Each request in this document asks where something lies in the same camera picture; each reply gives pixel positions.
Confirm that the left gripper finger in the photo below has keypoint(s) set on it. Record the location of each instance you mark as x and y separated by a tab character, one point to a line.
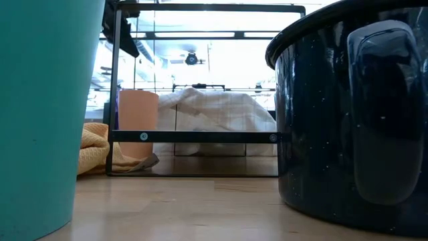
125	37

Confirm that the peach plastic cup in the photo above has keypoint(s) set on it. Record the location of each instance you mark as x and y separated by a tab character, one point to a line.
137	110

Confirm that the teal opaque plastic cup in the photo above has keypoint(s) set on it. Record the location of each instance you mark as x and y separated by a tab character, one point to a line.
43	100

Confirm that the dark blue enamel mug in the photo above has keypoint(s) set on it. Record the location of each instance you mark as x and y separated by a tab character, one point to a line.
317	134

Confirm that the round black ceiling device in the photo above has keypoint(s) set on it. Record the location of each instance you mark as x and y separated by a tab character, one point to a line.
191	58

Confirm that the yellow waffle cloth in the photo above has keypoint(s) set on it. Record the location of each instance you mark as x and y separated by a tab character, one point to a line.
92	144

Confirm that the white checked cloth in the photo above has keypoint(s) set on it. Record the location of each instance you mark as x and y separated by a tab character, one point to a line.
217	110

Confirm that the black metal rack bar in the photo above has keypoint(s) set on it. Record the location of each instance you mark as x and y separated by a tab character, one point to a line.
200	137

